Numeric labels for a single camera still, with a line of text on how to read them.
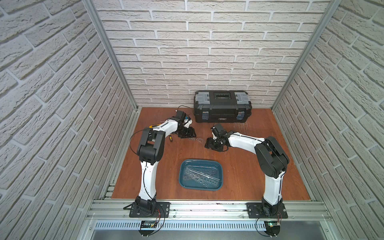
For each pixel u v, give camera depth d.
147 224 0.73
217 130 0.78
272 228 0.70
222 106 0.98
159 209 0.74
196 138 0.97
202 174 0.85
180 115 0.85
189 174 0.85
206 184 0.81
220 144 0.72
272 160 0.51
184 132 0.88
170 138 1.00
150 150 0.57
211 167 0.87
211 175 0.85
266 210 0.64
